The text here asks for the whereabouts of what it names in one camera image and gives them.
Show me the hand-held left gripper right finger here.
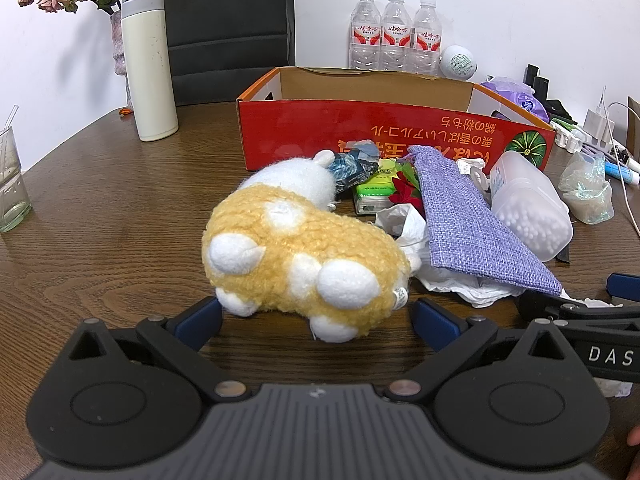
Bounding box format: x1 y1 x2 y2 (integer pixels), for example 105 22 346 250
387 297 573 405

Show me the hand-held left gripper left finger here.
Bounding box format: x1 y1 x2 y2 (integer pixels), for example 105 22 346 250
67 296 248 404

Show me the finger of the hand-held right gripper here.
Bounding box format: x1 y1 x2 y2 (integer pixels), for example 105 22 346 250
604 272 640 306
516 289 640 330

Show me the white tissue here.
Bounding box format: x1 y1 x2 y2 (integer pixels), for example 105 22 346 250
375 204 621 309

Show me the purple woven pouch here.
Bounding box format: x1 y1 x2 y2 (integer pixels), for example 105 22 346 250
407 145 563 295

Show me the clear plastic bag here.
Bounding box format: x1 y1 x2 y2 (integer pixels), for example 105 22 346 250
558 152 615 225

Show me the yellow white plush toy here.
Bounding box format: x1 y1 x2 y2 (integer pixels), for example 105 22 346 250
201 150 423 345

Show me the red artificial rose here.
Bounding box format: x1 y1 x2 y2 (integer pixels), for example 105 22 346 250
387 157 427 221

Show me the red cardboard box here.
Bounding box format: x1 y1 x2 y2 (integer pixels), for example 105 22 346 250
235 66 557 173

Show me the translucent cotton swab box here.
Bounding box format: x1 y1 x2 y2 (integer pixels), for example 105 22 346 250
487 151 574 263

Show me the blue toothpaste tube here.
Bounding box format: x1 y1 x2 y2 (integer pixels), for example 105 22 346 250
602 160 640 184

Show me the green tissue pack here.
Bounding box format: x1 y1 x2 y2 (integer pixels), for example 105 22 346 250
352 159 401 216

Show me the brown cardboard piece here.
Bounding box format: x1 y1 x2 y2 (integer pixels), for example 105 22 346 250
627 97 640 161

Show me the white plastic holder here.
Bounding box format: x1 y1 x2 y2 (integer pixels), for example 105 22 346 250
550 119 591 153

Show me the crumpled blue wrapper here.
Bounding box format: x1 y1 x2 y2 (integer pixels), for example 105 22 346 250
330 140 383 197

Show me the black flat device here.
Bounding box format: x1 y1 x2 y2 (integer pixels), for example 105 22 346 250
542 97 571 122

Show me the purple plastic bag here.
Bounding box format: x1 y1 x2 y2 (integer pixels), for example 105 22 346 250
477 76 551 126

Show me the glass cup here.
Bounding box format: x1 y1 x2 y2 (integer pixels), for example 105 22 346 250
0 125 32 233

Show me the black upright device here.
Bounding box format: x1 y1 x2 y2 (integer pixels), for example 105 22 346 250
524 64 548 101

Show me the white thermos bottle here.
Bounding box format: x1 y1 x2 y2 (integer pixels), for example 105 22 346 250
121 0 180 142

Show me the white round speaker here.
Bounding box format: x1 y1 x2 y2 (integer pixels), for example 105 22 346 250
439 45 478 81

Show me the glass stirring rod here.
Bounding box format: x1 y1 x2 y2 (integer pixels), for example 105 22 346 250
0 105 20 161

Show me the grey stone vase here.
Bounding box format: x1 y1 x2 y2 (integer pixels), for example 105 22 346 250
109 10 135 111

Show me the black paper bag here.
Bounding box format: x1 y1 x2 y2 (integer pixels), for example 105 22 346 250
163 0 296 107

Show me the white cable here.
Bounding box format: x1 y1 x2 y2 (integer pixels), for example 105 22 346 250
599 85 640 237

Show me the purple cable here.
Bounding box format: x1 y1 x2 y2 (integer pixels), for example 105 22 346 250
575 141 612 162

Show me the white wall charger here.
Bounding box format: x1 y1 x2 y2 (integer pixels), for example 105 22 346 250
584 107 616 151

